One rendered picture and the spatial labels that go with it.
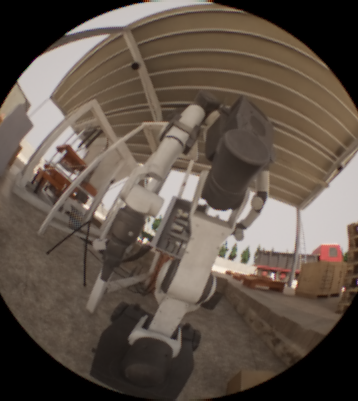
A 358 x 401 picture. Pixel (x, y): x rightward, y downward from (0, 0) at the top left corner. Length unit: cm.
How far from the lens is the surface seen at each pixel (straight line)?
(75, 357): 80
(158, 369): 46
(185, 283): 41
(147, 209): 33
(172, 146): 38
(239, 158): 24
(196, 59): 451
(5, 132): 289
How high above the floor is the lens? 71
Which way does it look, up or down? 21 degrees up
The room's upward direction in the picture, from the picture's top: 24 degrees clockwise
